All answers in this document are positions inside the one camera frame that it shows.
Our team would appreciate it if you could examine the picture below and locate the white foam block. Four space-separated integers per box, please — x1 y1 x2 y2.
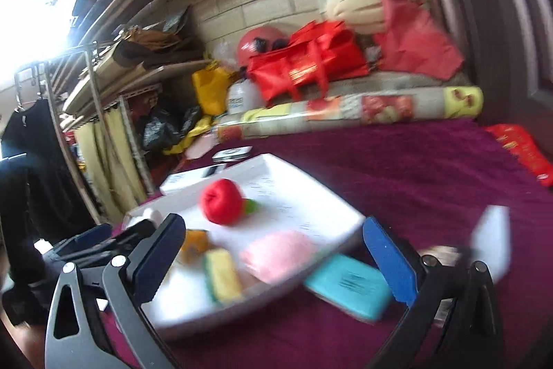
469 205 511 285

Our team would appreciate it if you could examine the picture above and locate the rolled fruit-print tablecloth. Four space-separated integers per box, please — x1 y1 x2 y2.
214 86 485 142

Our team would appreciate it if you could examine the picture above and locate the yellow packaged sponge bar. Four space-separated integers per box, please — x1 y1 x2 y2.
179 228 210 265

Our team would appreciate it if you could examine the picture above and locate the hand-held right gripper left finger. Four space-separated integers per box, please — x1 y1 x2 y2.
44 213 187 369

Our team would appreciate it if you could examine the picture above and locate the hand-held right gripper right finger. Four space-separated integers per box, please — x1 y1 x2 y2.
362 215 504 369

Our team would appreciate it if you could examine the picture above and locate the white flat device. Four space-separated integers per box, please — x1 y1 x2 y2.
212 145 253 162

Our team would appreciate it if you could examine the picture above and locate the white flat carton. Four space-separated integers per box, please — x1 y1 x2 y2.
160 164 227 194

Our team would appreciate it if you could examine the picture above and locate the yellow cloth curtain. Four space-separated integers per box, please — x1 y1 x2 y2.
73 110 148 218

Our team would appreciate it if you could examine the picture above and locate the brown paper bag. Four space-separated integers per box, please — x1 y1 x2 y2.
112 6 199 63

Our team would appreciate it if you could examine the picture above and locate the red packet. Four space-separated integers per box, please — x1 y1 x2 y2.
484 123 553 186

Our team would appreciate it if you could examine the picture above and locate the white cardboard box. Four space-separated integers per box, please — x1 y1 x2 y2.
123 153 368 341

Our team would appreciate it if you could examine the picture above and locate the red tote bag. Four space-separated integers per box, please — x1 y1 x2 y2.
246 21 371 102

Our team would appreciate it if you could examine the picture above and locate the metal shelf rack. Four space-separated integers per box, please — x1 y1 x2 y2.
13 40 208 223

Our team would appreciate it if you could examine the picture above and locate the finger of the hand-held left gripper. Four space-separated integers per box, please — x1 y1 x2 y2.
54 219 157 264

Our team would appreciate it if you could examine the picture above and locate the white plastic jar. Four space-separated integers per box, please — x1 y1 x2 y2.
227 79 264 114

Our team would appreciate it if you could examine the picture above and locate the teal soap bar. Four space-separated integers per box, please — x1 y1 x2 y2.
303 253 393 323

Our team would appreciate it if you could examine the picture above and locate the red cloth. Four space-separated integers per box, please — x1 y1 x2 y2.
372 0 465 78

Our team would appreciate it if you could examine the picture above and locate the black plastic bag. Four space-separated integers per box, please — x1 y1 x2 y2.
142 105 201 154

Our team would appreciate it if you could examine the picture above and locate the cream ribbed foam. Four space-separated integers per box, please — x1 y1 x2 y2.
320 0 385 35

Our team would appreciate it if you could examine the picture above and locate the red helmet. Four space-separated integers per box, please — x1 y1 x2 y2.
236 25 290 69

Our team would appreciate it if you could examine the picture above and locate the grey patterned cushion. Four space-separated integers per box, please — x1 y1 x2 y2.
376 71 471 93

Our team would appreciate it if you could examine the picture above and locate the black hanging garment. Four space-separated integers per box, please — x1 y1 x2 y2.
0 96 93 244

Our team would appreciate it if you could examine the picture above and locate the green and yellow scrub sponge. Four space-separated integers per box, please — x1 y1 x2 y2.
203 249 243 304

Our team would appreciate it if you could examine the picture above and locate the yellow plastic bag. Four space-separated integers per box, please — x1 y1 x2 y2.
192 64 232 117

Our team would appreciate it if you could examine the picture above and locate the red plush apple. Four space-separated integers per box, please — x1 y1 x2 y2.
199 179 260 226

